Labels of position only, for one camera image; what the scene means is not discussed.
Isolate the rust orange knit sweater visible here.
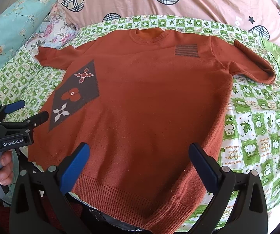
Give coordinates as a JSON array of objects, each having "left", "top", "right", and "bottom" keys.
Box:
[{"left": 28, "top": 28, "right": 275, "bottom": 233}]

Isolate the teal floral pillow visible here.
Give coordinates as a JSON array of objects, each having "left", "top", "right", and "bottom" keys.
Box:
[{"left": 0, "top": 0, "right": 57, "bottom": 69}]

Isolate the white floral pillow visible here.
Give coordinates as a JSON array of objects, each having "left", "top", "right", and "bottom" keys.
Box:
[{"left": 24, "top": 12, "right": 78, "bottom": 56}]

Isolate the pink heart pattern quilt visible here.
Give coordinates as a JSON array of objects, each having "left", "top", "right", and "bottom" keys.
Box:
[{"left": 53, "top": 0, "right": 280, "bottom": 46}]

